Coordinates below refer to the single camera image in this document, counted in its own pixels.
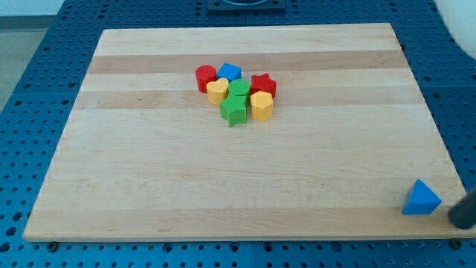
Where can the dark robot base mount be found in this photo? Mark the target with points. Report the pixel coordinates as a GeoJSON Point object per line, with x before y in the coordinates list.
{"type": "Point", "coordinates": [219, 6]}

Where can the green star block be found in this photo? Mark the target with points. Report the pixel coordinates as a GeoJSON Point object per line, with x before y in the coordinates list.
{"type": "Point", "coordinates": [233, 109]}

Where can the red cylinder block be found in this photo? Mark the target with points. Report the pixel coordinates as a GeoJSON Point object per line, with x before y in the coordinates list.
{"type": "Point", "coordinates": [204, 75]}

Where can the white object top right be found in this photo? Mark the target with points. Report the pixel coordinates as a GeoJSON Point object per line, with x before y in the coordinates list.
{"type": "Point", "coordinates": [459, 18]}

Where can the wooden board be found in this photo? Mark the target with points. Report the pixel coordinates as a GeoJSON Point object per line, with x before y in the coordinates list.
{"type": "Point", "coordinates": [145, 156]}

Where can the yellow hexagon block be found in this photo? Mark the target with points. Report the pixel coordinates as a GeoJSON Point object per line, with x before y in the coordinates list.
{"type": "Point", "coordinates": [262, 105]}

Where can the blue triangle block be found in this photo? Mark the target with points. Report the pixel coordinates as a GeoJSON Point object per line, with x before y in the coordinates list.
{"type": "Point", "coordinates": [420, 200]}

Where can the yellow heart block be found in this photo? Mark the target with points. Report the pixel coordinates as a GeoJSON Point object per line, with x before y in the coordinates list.
{"type": "Point", "coordinates": [217, 90]}

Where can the green cylinder block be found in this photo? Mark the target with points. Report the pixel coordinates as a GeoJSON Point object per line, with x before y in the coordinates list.
{"type": "Point", "coordinates": [240, 87]}

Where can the dark cylindrical pusher tip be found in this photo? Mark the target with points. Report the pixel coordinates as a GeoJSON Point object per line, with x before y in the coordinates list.
{"type": "Point", "coordinates": [462, 214]}

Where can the blue cube block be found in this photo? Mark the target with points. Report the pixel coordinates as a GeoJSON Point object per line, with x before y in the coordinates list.
{"type": "Point", "coordinates": [229, 71]}

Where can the red star block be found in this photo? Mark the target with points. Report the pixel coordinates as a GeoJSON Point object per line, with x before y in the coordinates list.
{"type": "Point", "coordinates": [263, 83]}

